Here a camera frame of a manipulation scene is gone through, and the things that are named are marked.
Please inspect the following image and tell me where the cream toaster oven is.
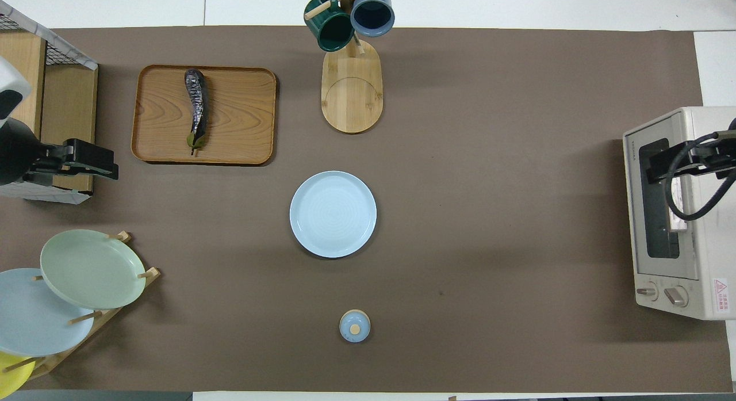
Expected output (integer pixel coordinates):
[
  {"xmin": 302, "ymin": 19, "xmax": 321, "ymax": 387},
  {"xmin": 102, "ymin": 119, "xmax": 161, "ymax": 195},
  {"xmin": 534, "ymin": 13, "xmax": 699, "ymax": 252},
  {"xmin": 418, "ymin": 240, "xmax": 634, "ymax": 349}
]
[{"xmin": 623, "ymin": 106, "xmax": 736, "ymax": 321}]

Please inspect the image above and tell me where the dark purple eggplant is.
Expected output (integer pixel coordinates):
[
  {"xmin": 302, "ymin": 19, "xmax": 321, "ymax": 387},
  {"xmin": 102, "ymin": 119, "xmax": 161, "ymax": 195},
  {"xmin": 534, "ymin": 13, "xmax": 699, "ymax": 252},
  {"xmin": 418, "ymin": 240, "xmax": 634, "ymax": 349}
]
[{"xmin": 184, "ymin": 69, "xmax": 210, "ymax": 157}]

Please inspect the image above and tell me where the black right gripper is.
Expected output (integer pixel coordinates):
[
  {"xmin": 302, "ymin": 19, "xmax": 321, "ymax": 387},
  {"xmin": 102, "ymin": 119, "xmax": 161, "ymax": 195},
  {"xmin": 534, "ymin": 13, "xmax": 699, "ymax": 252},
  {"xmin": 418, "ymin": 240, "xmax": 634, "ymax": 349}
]
[{"xmin": 648, "ymin": 141, "xmax": 736, "ymax": 184}]

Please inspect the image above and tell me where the small blue white bell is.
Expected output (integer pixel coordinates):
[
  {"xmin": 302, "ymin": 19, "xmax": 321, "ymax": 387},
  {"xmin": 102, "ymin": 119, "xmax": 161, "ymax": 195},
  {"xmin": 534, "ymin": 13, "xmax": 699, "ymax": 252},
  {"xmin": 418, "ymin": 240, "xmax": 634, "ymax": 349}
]
[{"xmin": 339, "ymin": 310, "xmax": 371, "ymax": 343}]

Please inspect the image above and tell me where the pale green plate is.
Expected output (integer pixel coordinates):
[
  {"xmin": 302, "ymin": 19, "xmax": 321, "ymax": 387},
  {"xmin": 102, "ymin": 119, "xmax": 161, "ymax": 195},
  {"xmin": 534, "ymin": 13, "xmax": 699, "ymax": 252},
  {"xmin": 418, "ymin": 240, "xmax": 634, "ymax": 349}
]
[{"xmin": 40, "ymin": 229, "xmax": 147, "ymax": 310}]

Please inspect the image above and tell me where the wooden serving tray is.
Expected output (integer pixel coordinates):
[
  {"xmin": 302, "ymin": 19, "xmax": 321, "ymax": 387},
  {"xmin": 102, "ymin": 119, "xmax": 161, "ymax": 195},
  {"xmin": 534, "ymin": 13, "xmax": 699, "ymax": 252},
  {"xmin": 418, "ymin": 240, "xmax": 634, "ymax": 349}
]
[{"xmin": 131, "ymin": 64, "xmax": 278, "ymax": 166}]

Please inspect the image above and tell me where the tall wooden shelf board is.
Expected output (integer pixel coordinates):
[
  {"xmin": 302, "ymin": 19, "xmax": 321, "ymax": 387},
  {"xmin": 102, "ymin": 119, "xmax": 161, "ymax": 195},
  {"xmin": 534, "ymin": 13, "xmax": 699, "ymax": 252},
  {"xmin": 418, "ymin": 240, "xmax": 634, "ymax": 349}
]
[{"xmin": 0, "ymin": 32, "xmax": 47, "ymax": 180}]

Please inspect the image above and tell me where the yellow plate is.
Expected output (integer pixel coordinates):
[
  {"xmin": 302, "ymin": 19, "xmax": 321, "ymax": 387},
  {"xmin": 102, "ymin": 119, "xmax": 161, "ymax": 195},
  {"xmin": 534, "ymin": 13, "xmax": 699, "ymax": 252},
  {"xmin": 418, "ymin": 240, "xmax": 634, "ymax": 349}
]
[{"xmin": 0, "ymin": 352, "xmax": 36, "ymax": 399}]

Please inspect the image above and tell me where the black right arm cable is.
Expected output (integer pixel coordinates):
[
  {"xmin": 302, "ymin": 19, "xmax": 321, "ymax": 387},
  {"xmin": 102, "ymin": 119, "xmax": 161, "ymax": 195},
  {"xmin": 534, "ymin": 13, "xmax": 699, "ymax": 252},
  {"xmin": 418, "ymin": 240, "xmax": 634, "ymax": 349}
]
[{"xmin": 664, "ymin": 131, "xmax": 736, "ymax": 221}]

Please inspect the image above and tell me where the white plaid fabric liner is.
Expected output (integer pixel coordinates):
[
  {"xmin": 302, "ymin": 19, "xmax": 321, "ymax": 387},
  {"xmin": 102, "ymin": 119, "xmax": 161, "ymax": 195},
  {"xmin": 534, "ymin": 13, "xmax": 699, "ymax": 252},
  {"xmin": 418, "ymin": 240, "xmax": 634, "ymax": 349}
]
[{"xmin": 0, "ymin": 1, "xmax": 98, "ymax": 205}]

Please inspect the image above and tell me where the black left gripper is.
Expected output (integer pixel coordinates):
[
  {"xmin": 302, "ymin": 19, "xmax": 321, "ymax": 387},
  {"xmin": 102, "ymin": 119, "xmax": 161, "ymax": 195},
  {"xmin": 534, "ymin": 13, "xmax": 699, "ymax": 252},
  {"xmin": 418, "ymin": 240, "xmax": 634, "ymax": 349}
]
[{"xmin": 26, "ymin": 139, "xmax": 119, "ymax": 180}]

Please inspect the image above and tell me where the blue mug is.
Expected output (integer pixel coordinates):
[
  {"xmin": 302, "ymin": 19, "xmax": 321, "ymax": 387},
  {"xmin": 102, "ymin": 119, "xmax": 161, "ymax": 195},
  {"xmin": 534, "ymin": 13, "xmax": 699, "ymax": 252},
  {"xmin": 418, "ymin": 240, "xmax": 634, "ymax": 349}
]
[{"xmin": 350, "ymin": 0, "xmax": 396, "ymax": 38}]

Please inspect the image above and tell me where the light blue racked plate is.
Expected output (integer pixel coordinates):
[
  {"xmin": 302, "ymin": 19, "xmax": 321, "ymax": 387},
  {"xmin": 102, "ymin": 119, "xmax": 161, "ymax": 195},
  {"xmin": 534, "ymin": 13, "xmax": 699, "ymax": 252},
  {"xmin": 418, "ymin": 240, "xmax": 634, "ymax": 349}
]
[{"xmin": 0, "ymin": 268, "xmax": 95, "ymax": 357}]

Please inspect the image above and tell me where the brown table mat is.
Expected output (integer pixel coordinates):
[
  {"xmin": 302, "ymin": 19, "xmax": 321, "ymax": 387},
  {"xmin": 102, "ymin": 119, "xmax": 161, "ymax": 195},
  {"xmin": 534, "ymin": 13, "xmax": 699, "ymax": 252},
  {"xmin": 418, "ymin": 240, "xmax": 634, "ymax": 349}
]
[{"xmin": 0, "ymin": 26, "xmax": 733, "ymax": 394}]

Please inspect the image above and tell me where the wooden mug tree stand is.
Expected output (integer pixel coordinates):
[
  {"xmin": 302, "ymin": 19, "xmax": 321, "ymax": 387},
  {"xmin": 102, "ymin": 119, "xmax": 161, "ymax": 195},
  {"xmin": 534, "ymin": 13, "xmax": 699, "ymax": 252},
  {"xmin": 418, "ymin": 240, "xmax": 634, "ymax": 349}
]
[{"xmin": 305, "ymin": 0, "xmax": 397, "ymax": 135}]

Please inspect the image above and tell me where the black wire shelf rack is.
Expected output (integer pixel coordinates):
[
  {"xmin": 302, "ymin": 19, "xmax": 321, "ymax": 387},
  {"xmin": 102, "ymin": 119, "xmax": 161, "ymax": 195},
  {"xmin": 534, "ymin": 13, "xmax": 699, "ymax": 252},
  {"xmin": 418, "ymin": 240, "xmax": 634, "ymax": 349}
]
[{"xmin": 0, "ymin": 1, "xmax": 98, "ymax": 205}]

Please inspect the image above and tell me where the low wooden shelf board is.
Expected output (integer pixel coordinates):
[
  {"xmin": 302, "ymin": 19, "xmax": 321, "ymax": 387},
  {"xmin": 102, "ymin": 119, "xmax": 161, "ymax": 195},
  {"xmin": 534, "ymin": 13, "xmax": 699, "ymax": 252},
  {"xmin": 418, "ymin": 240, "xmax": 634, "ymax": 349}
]
[{"xmin": 38, "ymin": 64, "xmax": 98, "ymax": 193}]

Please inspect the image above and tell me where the dark green mug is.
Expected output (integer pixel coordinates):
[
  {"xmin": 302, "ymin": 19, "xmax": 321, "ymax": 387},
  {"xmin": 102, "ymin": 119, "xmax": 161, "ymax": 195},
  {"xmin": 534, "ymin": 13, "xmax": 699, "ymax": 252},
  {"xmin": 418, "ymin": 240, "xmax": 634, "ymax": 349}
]
[{"xmin": 304, "ymin": 0, "xmax": 355, "ymax": 52}]

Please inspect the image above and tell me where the wooden plate rack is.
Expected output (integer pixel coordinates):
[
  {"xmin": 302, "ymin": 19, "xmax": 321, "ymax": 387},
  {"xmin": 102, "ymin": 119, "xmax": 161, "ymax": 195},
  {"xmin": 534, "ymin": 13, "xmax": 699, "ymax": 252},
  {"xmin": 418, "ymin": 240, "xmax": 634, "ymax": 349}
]
[{"xmin": 0, "ymin": 231, "xmax": 162, "ymax": 381}]

